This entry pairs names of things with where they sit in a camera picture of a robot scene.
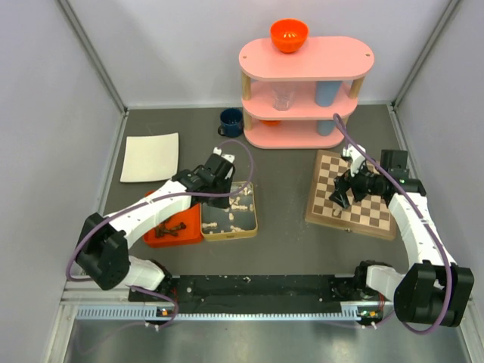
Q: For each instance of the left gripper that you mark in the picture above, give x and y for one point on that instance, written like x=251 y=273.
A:
x=222 y=203

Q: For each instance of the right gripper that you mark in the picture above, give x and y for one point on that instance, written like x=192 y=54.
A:
x=342 y=184

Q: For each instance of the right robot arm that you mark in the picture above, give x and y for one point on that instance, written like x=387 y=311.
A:
x=435 y=290

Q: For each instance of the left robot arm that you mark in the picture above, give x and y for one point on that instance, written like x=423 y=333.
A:
x=104 y=243

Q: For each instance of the wooden chess board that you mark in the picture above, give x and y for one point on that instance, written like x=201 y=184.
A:
x=369 y=217

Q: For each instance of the dark chess rook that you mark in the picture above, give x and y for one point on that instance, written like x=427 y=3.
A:
x=180 y=226

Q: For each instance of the white bishop in tin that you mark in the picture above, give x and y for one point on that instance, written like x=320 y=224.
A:
x=236 y=207

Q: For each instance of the dark blue mug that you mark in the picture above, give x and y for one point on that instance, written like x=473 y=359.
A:
x=231 y=123

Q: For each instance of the gold metal tin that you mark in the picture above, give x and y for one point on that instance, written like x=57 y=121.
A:
x=232 y=224

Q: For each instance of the white piece in tin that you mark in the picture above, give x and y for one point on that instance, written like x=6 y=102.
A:
x=209 y=225

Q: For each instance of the light blue lower cup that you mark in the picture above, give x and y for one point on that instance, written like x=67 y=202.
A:
x=325 y=127

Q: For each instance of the light blue cup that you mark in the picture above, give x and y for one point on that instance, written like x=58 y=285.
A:
x=325 y=127
x=326 y=92

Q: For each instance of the small orange bowl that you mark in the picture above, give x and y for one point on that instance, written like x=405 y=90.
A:
x=270 y=122

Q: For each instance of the orange metal tin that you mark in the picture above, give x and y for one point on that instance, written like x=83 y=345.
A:
x=162 y=236

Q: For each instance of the white square plate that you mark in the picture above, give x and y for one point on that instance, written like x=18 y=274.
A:
x=150 y=158

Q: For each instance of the clear glass cup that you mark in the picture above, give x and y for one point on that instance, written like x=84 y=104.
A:
x=283 y=95

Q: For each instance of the pink three-tier shelf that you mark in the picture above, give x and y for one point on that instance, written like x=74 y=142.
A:
x=321 y=58

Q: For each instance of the orange plastic bowl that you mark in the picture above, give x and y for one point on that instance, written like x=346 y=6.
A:
x=289 y=35

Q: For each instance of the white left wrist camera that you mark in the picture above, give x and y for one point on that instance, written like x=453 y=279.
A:
x=229 y=157

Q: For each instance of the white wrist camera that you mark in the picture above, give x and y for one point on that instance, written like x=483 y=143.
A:
x=354 y=157
x=229 y=157

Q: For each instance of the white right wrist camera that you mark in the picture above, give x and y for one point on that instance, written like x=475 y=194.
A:
x=354 y=157

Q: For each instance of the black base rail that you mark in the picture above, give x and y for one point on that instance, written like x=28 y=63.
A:
x=267 y=293

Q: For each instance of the grey cable duct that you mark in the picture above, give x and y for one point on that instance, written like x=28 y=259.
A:
x=343 y=312

